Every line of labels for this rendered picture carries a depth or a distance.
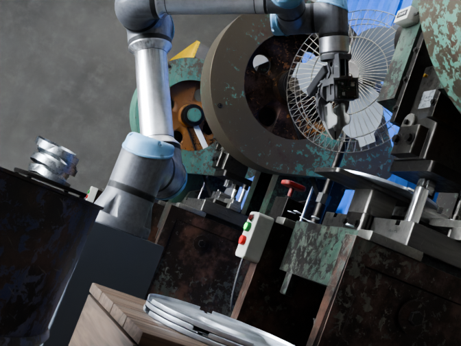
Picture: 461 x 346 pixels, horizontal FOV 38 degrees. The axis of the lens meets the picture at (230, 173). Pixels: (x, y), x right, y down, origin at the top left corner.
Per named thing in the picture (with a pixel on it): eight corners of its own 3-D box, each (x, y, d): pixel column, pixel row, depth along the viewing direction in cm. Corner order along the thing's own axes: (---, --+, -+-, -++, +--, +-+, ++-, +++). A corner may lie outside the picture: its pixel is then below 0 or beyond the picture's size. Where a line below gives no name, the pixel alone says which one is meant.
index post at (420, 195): (409, 222, 156) (422, 183, 158) (402, 220, 159) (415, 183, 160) (418, 226, 157) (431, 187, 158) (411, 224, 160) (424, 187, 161)
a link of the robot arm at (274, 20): (267, -6, 166) (311, -10, 164) (273, 14, 177) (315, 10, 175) (267, 24, 165) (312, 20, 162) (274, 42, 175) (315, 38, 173)
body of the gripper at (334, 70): (333, 101, 164) (331, 51, 164) (315, 104, 172) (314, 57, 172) (360, 101, 167) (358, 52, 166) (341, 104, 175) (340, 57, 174)
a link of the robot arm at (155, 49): (128, 196, 163) (114, -8, 175) (148, 206, 177) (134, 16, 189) (176, 189, 161) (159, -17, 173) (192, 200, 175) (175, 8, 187)
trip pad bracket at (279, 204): (266, 257, 194) (289, 193, 196) (254, 253, 203) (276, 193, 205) (284, 263, 196) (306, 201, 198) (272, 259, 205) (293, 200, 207)
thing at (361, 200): (321, 216, 163) (339, 165, 164) (297, 213, 176) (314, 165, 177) (404, 251, 170) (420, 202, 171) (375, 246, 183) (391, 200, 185)
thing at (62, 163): (-7, 255, 406) (44, 134, 416) (-19, 242, 445) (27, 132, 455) (54, 274, 425) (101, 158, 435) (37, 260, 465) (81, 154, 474)
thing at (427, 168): (426, 180, 168) (433, 159, 169) (383, 179, 187) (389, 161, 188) (475, 202, 173) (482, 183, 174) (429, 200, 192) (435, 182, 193)
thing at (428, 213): (416, 220, 170) (421, 203, 171) (384, 217, 185) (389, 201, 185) (444, 232, 173) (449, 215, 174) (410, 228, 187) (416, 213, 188)
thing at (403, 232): (406, 246, 152) (414, 221, 153) (318, 231, 195) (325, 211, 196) (507, 288, 161) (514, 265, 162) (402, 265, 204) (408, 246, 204)
